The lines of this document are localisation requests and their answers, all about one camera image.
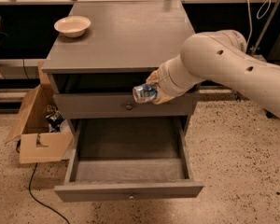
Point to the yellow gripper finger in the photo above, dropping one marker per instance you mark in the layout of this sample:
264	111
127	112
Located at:
153	79
162	98

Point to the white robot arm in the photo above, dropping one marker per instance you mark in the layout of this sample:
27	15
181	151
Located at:
217	56

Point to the grey wooden drawer cabinet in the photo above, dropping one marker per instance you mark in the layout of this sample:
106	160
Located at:
123	34

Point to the open grey middle drawer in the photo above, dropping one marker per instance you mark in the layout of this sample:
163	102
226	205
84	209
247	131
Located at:
128	159

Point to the closed grey upper drawer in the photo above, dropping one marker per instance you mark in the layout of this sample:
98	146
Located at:
119	105

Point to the white ceramic bowl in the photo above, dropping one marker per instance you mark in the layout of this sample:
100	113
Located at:
72	26

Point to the snack bags in box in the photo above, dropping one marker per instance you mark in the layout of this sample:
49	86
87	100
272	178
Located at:
54	118

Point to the open brown cardboard box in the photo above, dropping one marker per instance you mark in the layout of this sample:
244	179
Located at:
38	141

